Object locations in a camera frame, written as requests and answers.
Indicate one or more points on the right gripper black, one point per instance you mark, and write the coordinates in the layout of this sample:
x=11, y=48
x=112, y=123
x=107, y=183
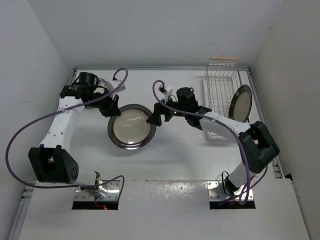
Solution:
x=156, y=117

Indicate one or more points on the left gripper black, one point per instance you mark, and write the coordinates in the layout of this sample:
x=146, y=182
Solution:
x=111, y=108

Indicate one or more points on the grey rim cream plate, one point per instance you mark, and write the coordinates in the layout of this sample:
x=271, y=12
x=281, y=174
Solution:
x=130, y=130

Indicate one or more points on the black checkered rim plate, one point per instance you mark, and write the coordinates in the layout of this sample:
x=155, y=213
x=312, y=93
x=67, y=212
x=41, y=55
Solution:
x=241, y=104

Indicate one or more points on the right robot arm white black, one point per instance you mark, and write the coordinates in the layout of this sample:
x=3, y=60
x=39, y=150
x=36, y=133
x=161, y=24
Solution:
x=256, y=145

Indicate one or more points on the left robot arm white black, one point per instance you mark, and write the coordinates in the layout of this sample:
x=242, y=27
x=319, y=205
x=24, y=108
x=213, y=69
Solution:
x=51, y=160

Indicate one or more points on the blue floral white plate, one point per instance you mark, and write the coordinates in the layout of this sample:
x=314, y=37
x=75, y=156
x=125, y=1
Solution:
x=102, y=83

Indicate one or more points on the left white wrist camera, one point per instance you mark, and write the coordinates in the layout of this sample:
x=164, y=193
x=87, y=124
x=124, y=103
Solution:
x=115, y=86

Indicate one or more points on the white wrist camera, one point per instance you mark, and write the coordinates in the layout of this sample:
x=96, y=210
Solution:
x=115, y=86
x=167, y=90

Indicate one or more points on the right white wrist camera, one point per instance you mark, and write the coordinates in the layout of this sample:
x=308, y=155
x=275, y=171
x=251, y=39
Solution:
x=167, y=90

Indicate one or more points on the wire dish rack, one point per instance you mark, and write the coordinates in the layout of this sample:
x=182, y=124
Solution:
x=223, y=75

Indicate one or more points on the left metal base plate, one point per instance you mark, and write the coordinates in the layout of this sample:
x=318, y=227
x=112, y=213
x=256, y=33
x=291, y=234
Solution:
x=108, y=192

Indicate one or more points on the metal base plate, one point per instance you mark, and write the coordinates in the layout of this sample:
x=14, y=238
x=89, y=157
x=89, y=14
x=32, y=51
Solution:
x=108, y=192
x=216, y=193

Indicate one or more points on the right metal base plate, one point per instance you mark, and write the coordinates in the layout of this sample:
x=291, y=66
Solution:
x=216, y=193

